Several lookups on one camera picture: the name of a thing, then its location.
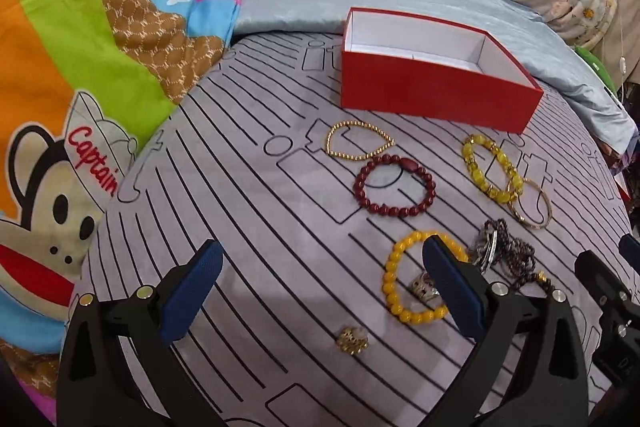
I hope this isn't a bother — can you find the thin gold bangle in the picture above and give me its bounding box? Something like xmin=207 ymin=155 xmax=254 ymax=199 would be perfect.
xmin=506 ymin=177 xmax=554 ymax=230

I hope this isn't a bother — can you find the cartoon monkey blanket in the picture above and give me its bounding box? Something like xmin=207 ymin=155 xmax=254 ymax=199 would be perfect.
xmin=0 ymin=0 xmax=246 ymax=423

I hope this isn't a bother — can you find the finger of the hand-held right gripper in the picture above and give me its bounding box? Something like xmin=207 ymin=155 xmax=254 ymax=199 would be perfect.
xmin=574 ymin=251 xmax=633 ymax=314
xmin=618 ymin=234 xmax=640 ymax=272

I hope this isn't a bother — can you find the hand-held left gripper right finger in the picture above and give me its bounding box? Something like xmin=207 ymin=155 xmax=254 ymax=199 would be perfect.
xmin=421 ymin=234 xmax=591 ymax=427

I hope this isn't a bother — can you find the orange yellow bead bracelet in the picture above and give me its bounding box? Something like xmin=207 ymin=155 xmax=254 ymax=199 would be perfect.
xmin=382 ymin=229 xmax=471 ymax=325

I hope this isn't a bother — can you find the grey striped bed sheet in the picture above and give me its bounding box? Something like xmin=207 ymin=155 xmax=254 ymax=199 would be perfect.
xmin=67 ymin=32 xmax=636 ymax=427

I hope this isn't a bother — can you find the dark purple bead necklace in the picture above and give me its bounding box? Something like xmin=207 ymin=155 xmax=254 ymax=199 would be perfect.
xmin=482 ymin=218 xmax=556 ymax=295

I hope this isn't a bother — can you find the gold bead bracelet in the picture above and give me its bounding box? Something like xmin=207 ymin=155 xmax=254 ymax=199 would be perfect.
xmin=326 ymin=120 xmax=396 ymax=162

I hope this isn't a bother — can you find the green plastic item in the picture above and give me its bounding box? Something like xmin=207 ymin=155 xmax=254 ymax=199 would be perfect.
xmin=574 ymin=46 xmax=618 ymax=95

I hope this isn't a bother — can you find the dark red bead bracelet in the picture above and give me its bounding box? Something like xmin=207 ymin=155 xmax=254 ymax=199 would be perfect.
xmin=353 ymin=154 xmax=437 ymax=220

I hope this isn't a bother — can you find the red cardboard box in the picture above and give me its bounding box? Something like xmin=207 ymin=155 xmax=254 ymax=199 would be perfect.
xmin=340 ymin=7 xmax=545 ymax=135

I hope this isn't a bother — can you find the white cord switch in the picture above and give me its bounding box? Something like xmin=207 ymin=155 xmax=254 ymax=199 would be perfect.
xmin=616 ymin=7 xmax=630 ymax=75

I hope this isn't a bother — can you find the translucent yellow bead bracelet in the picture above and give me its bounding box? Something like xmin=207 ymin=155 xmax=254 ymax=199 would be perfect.
xmin=461 ymin=134 xmax=525 ymax=206

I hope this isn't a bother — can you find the gold flower ring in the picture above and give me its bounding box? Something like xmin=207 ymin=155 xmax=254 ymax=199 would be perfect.
xmin=335 ymin=327 xmax=370 ymax=355

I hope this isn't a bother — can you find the silver crown ring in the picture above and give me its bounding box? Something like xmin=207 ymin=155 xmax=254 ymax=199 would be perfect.
xmin=409 ymin=271 xmax=443 ymax=305

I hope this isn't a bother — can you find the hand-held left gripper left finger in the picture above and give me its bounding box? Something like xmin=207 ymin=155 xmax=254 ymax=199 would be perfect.
xmin=56 ymin=239 xmax=226 ymax=427

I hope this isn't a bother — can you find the light blue blanket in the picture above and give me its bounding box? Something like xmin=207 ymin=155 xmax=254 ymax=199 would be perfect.
xmin=232 ymin=0 xmax=638 ymax=155

